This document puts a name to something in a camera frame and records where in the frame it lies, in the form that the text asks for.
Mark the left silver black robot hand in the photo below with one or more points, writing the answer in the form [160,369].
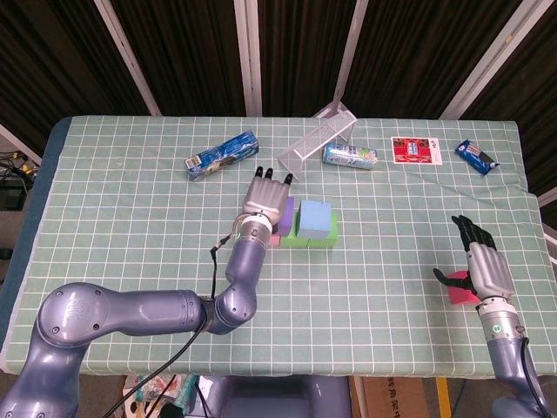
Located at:
[265,196]

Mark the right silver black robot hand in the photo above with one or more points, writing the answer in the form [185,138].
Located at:
[487,270]

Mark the purple foam cube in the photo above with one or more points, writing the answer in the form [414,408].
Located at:
[287,215]

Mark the red foam cube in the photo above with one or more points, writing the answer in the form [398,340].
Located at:
[459,291]

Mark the pink foam cube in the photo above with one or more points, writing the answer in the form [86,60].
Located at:
[274,239]

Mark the green foam cube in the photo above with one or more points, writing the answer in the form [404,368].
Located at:
[291,240]
[324,241]

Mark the light blue foam cube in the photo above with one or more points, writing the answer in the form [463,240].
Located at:
[313,220]

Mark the left blue grey robot arm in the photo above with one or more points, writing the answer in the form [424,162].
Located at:
[130,309]

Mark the right blue grey robot arm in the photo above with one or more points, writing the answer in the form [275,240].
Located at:
[513,361]

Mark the long blue cookie package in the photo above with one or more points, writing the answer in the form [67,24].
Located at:
[222,154]

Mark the small dark blue cookie packet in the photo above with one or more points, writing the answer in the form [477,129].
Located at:
[476,157]

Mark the green checked tablecloth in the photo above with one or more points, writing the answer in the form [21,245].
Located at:
[278,331]

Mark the red white printed card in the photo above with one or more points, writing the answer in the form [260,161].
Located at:
[413,151]

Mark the dark brown curtain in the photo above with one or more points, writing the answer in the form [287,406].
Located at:
[196,52]

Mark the brown cardboard box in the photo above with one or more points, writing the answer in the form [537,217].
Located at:
[391,400]

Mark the blue grey robot torso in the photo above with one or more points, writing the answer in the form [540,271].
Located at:
[278,398]

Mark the teal snack bag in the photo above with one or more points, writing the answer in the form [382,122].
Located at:
[150,387]

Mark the white printed paper bag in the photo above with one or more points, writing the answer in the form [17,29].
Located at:
[128,398]

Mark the black equipment box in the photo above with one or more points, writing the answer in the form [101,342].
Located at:
[11,197]

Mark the white metal frame bar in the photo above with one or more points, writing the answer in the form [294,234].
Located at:
[549,198]
[19,143]

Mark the white metal frame post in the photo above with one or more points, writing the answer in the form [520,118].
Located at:
[126,56]
[248,56]
[352,48]
[494,52]

